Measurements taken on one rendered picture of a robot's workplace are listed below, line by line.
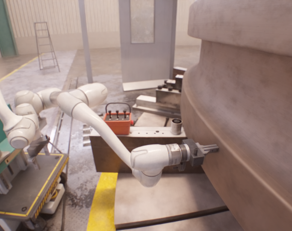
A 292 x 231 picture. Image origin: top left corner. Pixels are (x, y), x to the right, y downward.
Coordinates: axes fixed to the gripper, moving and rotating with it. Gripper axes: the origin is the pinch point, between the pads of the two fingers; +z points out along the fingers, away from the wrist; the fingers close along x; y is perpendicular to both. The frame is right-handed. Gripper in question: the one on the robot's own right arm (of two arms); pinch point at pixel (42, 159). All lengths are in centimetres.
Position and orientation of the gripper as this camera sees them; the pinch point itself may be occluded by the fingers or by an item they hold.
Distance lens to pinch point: 126.6
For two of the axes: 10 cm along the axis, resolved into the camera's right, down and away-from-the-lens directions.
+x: -0.1, 4.6, -8.9
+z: 0.0, 8.9, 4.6
